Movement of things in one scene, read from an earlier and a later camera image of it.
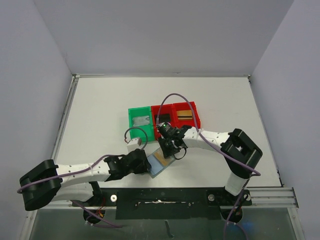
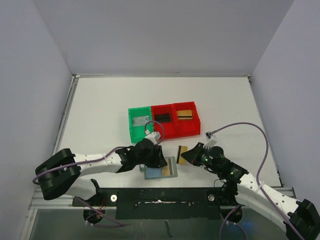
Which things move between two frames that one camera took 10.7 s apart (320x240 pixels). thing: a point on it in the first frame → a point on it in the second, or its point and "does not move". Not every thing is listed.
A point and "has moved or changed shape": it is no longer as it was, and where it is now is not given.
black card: x=163 y=118 does not move
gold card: x=160 y=155 has moved or changed shape
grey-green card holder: x=158 y=162 has moved or changed shape
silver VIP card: x=141 y=120 does not move
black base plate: x=139 y=203 does not move
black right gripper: x=169 y=149 → x=199 y=154
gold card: x=184 y=115 does not move
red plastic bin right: x=185 y=106 does not move
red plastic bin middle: x=160 y=109 does not move
